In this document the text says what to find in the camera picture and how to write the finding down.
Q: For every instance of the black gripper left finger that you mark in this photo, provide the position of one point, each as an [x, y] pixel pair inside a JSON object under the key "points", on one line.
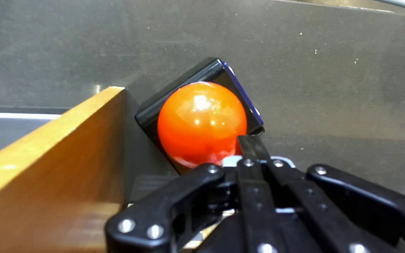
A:
{"points": [[165, 205]]}

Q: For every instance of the wooden box edge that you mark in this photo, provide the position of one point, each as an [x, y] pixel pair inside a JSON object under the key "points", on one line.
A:
{"points": [[39, 187]]}

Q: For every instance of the orange button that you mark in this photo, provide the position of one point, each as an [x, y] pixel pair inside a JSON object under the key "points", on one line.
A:
{"points": [[203, 121]]}

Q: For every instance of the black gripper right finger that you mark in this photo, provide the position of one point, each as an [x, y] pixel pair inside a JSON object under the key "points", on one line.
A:
{"points": [[352, 197]]}

